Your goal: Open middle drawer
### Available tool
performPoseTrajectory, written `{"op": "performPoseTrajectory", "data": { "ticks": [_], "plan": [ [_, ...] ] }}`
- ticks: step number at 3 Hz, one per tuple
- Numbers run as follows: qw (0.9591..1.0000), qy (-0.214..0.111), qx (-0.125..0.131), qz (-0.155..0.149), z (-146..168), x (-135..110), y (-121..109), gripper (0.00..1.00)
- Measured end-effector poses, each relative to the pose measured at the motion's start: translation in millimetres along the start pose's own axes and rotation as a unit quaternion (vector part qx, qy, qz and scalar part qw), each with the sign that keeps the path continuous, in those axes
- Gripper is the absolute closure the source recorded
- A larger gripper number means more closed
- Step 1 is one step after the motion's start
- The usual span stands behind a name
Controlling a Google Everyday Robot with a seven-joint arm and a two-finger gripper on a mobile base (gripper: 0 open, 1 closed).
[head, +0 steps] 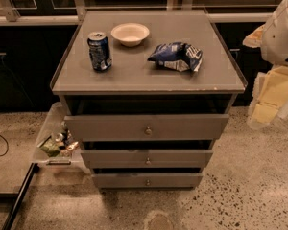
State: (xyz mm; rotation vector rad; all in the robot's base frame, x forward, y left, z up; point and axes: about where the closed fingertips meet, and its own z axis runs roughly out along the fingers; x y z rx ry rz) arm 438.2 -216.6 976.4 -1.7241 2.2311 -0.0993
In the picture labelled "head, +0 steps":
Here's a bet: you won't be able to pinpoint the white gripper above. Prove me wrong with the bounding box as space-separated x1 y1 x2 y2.
247 66 288 129

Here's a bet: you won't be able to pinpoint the grey drawer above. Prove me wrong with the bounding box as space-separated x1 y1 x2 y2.
92 173 203 189
65 114 228 142
81 149 212 169

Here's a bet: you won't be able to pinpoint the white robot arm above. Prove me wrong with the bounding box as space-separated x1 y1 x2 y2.
243 0 288 129

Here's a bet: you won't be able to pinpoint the grey drawer cabinet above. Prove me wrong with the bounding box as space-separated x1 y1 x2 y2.
52 10 246 175

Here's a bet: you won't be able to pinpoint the grey bottom drawer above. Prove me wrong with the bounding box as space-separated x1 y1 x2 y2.
92 173 203 189

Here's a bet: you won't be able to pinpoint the grey top drawer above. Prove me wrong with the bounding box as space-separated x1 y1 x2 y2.
65 114 228 142

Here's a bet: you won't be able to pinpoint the blue chip bag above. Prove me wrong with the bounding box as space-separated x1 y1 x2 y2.
148 42 203 72

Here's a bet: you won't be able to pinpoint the white paper bowl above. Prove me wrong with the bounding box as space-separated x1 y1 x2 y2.
111 23 150 47

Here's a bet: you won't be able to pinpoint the blue soda can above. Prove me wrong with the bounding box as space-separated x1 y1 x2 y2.
87 32 112 72

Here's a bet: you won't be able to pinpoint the snack items in bin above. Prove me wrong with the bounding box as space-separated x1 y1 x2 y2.
37 121 80 157

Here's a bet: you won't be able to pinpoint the clear plastic bin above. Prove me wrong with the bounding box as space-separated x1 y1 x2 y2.
33 102 84 167

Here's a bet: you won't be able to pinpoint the black floor cable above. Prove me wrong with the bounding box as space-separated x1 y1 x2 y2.
0 127 10 157

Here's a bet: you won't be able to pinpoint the metal railing frame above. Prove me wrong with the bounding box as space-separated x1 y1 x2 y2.
0 0 288 27

